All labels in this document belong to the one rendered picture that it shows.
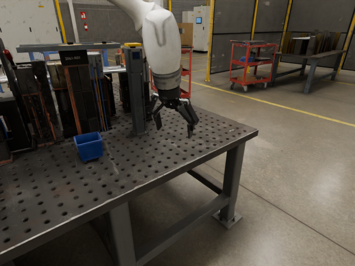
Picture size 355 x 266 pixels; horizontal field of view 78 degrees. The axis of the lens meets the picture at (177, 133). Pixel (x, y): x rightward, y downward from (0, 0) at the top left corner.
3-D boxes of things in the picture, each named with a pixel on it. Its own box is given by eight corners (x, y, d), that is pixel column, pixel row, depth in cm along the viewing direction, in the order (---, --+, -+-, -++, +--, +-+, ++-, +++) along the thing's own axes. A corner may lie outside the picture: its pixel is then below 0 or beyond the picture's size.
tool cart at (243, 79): (253, 84, 502) (260, 38, 459) (269, 89, 465) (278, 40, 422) (225, 88, 469) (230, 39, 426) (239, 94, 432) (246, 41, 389)
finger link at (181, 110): (173, 97, 76) (176, 95, 75) (194, 120, 79) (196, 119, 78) (168, 104, 74) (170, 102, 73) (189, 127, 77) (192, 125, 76)
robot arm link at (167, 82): (171, 77, 62) (174, 94, 66) (185, 63, 68) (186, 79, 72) (145, 73, 66) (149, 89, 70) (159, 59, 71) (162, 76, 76)
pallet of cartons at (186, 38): (197, 46, 1392) (198, 22, 1332) (188, 47, 1343) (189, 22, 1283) (184, 45, 1471) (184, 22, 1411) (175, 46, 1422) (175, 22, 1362)
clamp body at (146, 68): (148, 114, 145) (145, 57, 129) (155, 120, 136) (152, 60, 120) (134, 117, 141) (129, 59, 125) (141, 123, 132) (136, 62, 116)
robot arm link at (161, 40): (184, 73, 63) (180, 54, 73) (180, 14, 52) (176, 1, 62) (147, 78, 63) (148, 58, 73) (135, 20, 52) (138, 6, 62)
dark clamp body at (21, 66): (56, 135, 119) (36, 62, 102) (58, 145, 108) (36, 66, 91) (33, 140, 114) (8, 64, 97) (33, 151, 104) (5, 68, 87)
